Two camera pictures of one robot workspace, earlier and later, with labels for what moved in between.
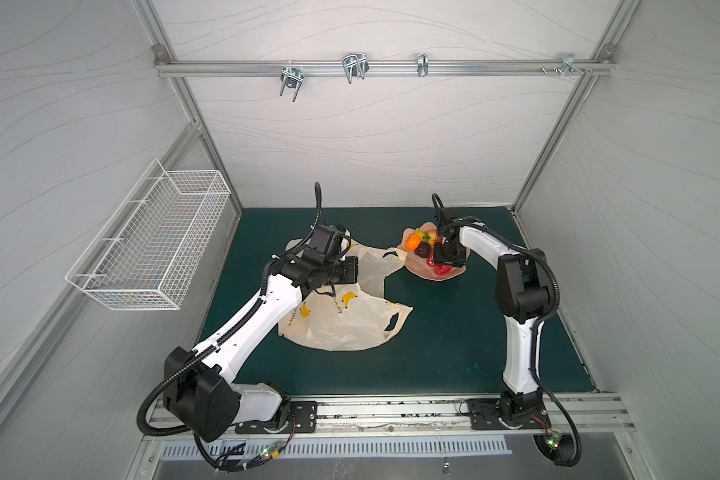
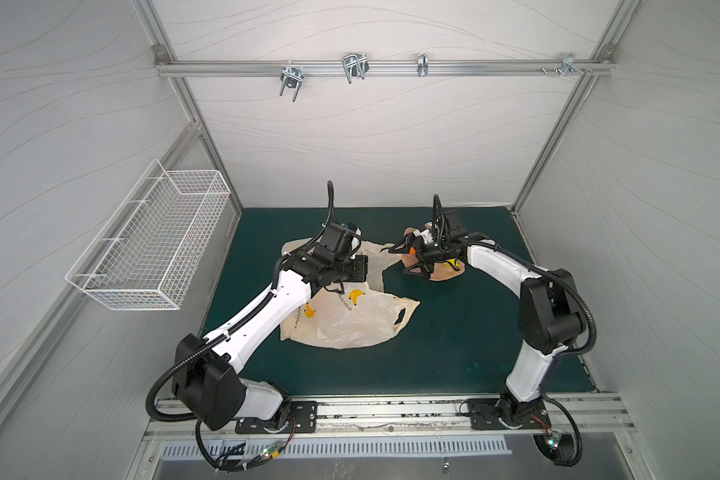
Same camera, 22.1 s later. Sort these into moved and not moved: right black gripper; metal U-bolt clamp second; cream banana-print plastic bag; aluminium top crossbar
Moved: right black gripper
Not moved: cream banana-print plastic bag; metal U-bolt clamp second; aluminium top crossbar
